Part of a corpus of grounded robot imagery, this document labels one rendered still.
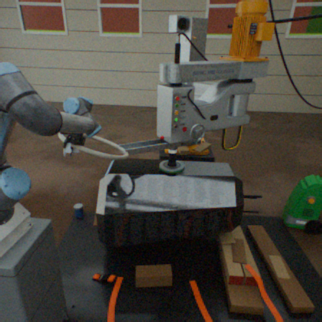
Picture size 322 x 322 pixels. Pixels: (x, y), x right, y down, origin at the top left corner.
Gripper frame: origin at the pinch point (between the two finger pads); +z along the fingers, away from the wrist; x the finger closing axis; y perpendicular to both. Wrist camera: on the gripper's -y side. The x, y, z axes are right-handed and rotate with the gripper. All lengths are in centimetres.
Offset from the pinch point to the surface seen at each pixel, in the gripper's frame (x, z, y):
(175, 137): 66, -29, 37
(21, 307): -32, 76, 29
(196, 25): 124, -125, -6
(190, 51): 128, -104, -4
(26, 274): -30, 60, 24
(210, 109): 88, -58, 49
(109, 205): 49, 41, 12
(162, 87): 58, -60, 16
